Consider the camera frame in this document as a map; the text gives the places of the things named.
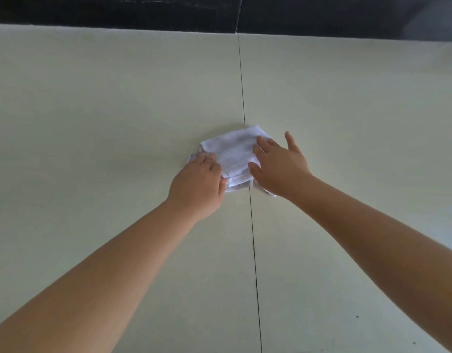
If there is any person's right forearm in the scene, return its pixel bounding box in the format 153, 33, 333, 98
289, 175, 452, 348

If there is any person's left forearm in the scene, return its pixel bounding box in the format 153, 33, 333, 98
0, 200, 205, 353

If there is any person's right hand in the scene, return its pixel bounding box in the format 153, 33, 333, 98
248, 131, 314, 201

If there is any white cloth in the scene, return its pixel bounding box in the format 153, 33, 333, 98
189, 125, 277, 198

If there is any person's left hand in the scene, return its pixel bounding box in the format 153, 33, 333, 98
166, 152, 229, 222

